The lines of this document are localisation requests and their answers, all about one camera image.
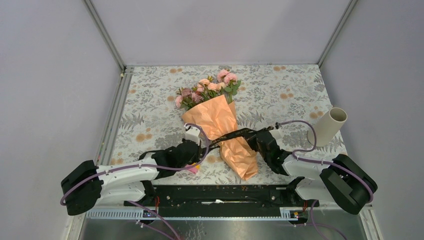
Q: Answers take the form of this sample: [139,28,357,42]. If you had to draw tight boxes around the pink flat block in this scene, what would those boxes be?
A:
[187,167,199,174]

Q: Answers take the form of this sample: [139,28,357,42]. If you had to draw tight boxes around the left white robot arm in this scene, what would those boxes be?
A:
[60,140,210,216]

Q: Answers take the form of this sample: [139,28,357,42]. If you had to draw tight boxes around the peach paper flower bouquet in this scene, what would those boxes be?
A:
[175,69,259,181]

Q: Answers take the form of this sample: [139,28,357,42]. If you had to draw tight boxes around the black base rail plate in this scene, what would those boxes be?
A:
[137,184,313,218]

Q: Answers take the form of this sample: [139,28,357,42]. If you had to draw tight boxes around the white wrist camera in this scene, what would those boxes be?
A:
[184,123,201,146]
[269,127,284,140]

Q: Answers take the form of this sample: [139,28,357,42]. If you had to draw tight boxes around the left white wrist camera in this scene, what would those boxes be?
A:
[184,123,201,146]

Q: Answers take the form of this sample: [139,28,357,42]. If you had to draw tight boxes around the beige cylindrical vase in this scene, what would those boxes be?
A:
[307,107,348,147]

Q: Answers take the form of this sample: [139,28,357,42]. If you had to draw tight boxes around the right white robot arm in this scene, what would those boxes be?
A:
[243,129,378,215]

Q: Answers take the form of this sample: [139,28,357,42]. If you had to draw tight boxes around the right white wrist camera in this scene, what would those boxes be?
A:
[269,127,284,140]

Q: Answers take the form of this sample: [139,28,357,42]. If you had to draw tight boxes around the black gold-lettered ribbon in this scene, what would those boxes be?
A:
[208,126,274,152]

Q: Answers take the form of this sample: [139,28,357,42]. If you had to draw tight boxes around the floral patterned table mat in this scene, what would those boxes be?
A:
[110,64,346,165]

